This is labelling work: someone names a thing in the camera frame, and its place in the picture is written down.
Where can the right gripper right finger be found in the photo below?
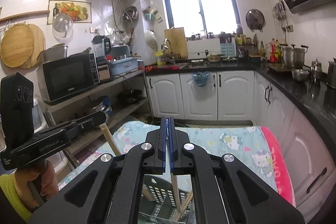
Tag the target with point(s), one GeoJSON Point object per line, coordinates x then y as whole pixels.
{"type": "Point", "coordinates": [224, 189]}

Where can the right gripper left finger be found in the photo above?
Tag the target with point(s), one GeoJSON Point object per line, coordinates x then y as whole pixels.
{"type": "Point", "coordinates": [109, 190]}

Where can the person left hand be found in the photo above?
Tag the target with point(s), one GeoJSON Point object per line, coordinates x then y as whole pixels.
{"type": "Point", "coordinates": [44, 179]}

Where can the green plastic utensil basket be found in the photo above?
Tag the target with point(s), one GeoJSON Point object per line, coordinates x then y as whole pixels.
{"type": "Point", "coordinates": [163, 209]}

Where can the hello kitty tablecloth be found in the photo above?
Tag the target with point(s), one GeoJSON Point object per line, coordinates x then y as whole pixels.
{"type": "Point", "coordinates": [248, 144]}

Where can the pink blanket edge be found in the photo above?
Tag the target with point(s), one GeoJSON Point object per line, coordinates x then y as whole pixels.
{"type": "Point", "coordinates": [281, 174]}

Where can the black microwave oven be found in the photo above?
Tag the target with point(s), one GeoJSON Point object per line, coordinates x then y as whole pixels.
{"type": "Point", "coordinates": [64, 78]}

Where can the stacked steel pots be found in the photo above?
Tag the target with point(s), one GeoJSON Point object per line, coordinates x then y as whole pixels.
{"type": "Point", "coordinates": [98, 105]}

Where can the round bamboo tray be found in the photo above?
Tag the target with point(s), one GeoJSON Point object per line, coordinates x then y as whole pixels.
{"type": "Point", "coordinates": [17, 45]}

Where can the blue hanging basket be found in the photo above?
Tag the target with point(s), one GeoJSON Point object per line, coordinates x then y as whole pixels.
{"type": "Point", "coordinates": [200, 78]}

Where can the blue dish rack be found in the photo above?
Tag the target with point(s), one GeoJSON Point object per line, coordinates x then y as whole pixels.
{"type": "Point", "coordinates": [119, 67]}

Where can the black blender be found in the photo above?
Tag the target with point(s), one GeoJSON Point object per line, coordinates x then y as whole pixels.
{"type": "Point", "coordinates": [101, 47]}

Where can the fruit picture poster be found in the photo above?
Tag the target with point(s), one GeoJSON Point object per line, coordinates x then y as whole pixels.
{"type": "Point", "coordinates": [78, 11]}

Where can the stainless steel stock pot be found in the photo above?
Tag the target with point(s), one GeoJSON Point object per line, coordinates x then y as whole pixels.
{"type": "Point", "coordinates": [293, 57]}

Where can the small steel teapot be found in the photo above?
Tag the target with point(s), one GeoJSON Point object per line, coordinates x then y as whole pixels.
{"type": "Point", "coordinates": [316, 70]}

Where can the dark metal kettle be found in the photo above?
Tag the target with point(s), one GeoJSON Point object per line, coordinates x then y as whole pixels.
{"type": "Point", "coordinates": [331, 74]}

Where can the wooden cutting board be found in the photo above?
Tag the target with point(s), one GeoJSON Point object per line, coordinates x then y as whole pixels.
{"type": "Point", "coordinates": [177, 39]}

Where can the hanging pot lid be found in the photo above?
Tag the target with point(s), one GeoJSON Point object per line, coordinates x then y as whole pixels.
{"type": "Point", "coordinates": [255, 20]}

